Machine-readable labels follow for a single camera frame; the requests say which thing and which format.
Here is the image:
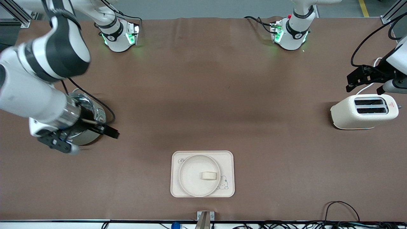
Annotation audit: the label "round cream plate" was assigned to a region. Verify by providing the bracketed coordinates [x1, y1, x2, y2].
[179, 155, 221, 197]

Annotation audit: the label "cream tray with rabbit print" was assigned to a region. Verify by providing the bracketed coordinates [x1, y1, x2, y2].
[170, 150, 235, 198]

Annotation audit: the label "stainless steel pot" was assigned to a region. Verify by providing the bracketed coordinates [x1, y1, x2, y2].
[64, 88, 107, 146]

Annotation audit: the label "glass pot lid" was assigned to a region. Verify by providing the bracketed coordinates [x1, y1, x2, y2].
[74, 93, 96, 112]

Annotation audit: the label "white two-slot toaster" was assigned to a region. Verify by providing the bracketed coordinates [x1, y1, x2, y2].
[330, 94, 402, 130]

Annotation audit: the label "brown table cover mat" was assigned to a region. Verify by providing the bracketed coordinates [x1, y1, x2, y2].
[0, 17, 407, 221]

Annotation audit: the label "white toaster power cord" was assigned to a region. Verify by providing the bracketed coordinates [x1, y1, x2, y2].
[355, 57, 383, 95]

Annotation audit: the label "black cable along right arm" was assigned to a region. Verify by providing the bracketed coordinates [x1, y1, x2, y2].
[60, 78, 115, 126]

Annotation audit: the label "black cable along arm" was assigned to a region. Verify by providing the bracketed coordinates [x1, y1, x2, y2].
[351, 13, 407, 69]
[60, 78, 115, 126]

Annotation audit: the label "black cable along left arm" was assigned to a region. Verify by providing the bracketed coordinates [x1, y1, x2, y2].
[351, 13, 407, 69]

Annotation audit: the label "aluminium frame profile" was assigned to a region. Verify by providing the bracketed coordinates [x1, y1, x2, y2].
[381, 0, 407, 25]
[0, 0, 32, 28]

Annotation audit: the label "black left arm base cable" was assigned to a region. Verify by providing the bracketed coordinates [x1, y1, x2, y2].
[244, 16, 274, 34]

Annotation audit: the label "black arm base cable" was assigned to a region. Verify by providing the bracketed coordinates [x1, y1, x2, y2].
[244, 16, 274, 34]
[114, 9, 142, 23]

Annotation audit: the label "black right arm base cable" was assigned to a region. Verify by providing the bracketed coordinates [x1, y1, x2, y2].
[114, 9, 142, 23]

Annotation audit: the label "looped black cable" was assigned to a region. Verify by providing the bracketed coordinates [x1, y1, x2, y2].
[324, 201, 361, 223]

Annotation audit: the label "metal bracket with strut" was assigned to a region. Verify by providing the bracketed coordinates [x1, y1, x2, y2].
[195, 211, 215, 229]

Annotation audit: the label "tangled black cables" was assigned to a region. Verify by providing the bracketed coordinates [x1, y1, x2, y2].
[232, 221, 407, 229]

